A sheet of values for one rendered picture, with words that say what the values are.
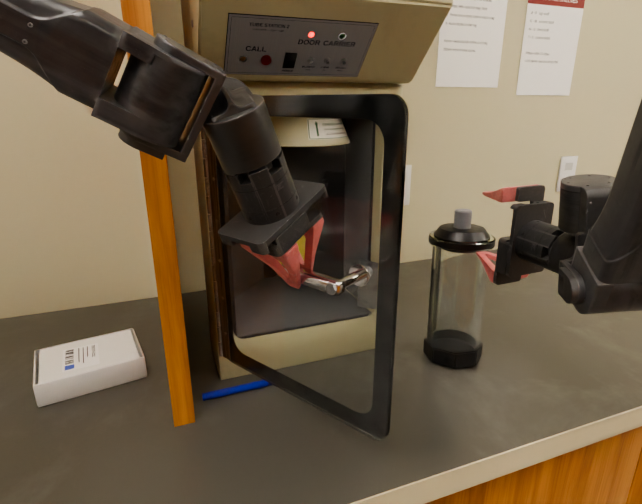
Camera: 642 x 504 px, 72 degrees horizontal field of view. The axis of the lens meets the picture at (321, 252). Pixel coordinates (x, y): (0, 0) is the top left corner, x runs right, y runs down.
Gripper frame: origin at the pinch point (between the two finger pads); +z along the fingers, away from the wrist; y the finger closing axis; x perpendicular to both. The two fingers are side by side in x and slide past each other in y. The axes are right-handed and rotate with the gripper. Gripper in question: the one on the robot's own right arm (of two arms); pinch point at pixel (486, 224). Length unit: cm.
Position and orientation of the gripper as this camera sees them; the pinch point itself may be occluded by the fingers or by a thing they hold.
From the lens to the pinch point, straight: 74.4
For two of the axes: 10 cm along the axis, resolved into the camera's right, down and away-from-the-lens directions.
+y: -0.1, -9.5, -3.2
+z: -3.6, -3.0, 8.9
